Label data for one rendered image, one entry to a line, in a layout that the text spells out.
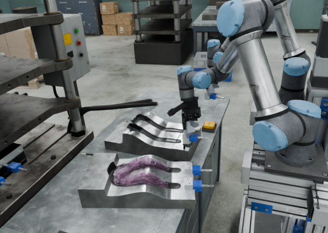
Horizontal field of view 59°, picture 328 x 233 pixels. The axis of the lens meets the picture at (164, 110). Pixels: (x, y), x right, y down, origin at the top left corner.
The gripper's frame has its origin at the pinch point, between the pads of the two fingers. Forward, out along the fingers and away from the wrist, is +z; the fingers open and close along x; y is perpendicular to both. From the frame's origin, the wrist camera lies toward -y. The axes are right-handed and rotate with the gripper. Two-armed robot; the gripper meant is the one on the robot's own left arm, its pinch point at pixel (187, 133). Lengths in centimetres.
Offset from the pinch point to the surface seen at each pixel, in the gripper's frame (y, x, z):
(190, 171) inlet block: 5.8, -18.4, 11.4
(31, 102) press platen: -93, -8, -22
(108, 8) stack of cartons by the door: -380, 558, -109
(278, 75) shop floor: 35, 360, 50
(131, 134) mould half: -29.6, -7.4, -1.8
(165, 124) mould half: -18.9, 15.7, 1.1
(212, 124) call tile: 5.0, 31.9, 7.1
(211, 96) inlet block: 1.8, 49.3, -5.8
